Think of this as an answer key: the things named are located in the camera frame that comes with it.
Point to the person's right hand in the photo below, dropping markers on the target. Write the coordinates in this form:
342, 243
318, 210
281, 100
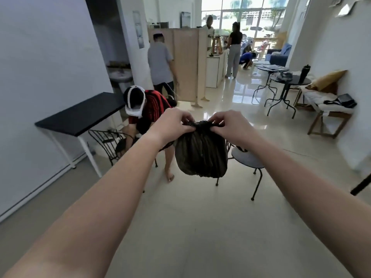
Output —
234, 127

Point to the person's left hand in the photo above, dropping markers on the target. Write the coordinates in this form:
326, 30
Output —
168, 125

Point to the person's right fingers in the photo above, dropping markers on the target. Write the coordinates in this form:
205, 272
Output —
218, 123

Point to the person's left fingers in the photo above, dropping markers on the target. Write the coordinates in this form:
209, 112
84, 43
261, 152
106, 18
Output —
185, 120

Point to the black garbage bag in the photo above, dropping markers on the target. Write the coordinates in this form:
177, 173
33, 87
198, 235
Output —
201, 150

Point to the person's left forearm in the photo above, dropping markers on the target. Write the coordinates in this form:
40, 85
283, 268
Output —
87, 217

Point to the person's right forearm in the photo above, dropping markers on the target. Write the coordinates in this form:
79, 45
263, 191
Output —
316, 199

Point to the white seat black stool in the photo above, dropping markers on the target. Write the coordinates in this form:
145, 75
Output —
247, 162

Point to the white headset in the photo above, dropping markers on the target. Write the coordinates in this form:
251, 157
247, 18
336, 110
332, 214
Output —
135, 102

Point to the white counter cabinet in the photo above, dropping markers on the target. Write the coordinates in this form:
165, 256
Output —
215, 68

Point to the wooden partition screen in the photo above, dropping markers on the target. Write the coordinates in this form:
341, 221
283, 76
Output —
188, 63

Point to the round black metal table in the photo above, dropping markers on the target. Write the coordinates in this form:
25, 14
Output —
271, 76
285, 92

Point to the white washbasin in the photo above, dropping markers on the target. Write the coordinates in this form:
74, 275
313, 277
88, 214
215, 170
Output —
121, 75

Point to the blue sofa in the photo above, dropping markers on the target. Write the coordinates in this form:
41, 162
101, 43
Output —
277, 56

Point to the black tumbler bottle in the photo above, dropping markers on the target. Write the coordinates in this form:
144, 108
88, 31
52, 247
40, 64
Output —
304, 73

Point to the black display screen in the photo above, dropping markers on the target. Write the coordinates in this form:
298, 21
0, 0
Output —
185, 19

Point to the black top white table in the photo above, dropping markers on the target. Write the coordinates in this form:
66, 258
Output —
81, 114

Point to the white bench cushion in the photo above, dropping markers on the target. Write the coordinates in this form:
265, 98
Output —
323, 101

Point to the wooden bench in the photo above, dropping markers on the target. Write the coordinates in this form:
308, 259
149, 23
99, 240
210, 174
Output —
329, 120

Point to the mustard yellow pillow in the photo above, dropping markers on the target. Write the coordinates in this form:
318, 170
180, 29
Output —
326, 81

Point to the black pole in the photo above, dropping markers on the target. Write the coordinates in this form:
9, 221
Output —
361, 185

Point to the wall poster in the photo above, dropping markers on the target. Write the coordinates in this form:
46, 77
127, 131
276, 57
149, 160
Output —
138, 29

